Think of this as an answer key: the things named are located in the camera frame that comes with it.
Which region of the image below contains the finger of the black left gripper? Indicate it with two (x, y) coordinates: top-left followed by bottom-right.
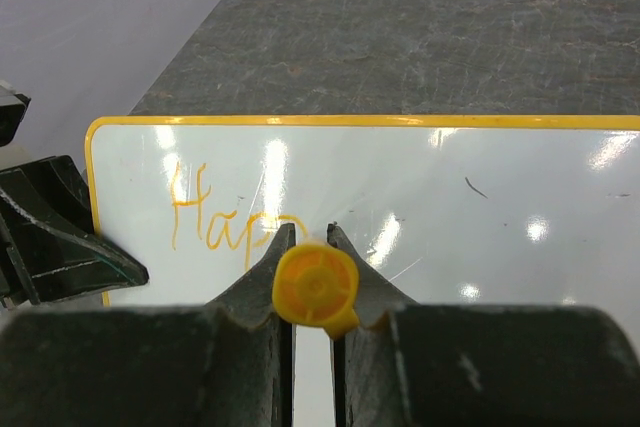
(1, 156), (149, 305)

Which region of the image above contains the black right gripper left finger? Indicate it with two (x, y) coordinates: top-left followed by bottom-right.
(1, 223), (296, 426)

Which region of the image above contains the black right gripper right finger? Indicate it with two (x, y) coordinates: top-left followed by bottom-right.
(326, 223), (640, 427)

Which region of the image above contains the white marker pen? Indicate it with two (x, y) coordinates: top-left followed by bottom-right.
(271, 238), (390, 341)

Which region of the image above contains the yellow framed whiteboard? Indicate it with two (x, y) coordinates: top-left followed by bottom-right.
(85, 116), (639, 426)

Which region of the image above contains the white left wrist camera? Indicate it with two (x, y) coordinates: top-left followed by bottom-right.
(0, 80), (31, 169)

